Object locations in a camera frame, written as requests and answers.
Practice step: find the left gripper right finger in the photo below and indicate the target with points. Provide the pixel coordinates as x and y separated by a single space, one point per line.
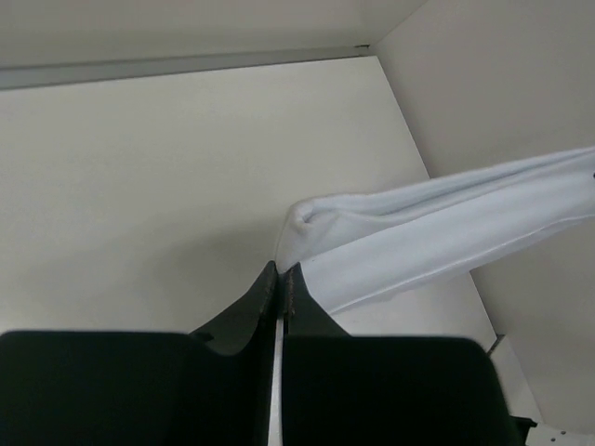
342 389

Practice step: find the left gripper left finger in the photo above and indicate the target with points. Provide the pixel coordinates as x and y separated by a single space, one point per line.
211 386

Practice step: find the white skirt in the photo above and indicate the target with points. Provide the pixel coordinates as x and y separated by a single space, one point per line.
356 250

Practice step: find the aluminium table frame rail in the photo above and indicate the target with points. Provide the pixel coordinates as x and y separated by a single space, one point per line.
109 70

